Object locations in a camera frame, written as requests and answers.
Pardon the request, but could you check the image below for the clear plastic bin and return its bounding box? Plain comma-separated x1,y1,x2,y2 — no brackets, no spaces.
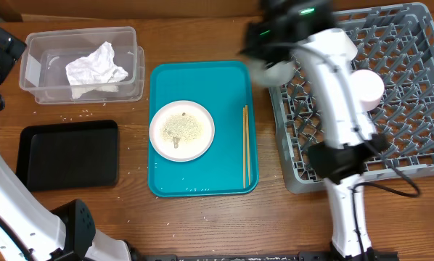
20,27,144,104

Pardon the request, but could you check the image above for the grey dishwasher rack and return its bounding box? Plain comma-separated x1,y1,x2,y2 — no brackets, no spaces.
269,3,434,194

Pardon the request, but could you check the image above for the white napkin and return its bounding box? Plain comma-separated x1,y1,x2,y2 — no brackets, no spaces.
65,41,128,99

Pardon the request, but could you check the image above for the black tray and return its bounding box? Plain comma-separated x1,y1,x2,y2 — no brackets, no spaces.
16,120,119,191

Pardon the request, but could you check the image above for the small pink bowl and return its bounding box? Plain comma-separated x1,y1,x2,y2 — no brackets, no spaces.
351,70,385,111

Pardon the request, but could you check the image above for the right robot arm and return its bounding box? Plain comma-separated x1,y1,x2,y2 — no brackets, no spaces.
242,0,389,260

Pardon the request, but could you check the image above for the grey bowl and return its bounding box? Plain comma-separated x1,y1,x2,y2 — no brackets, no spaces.
247,59,295,88

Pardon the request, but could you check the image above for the large white plate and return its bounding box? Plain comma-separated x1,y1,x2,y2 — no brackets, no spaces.
149,100,216,162

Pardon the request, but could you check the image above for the teal serving tray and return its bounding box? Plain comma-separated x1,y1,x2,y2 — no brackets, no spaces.
148,61,259,197

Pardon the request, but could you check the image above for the wooden chopstick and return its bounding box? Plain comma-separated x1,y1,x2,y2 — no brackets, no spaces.
242,107,246,189
244,105,251,185

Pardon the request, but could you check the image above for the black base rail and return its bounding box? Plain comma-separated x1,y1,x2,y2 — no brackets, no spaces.
142,252,399,261

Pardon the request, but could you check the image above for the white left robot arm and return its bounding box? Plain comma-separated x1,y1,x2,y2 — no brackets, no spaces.
0,28,144,260

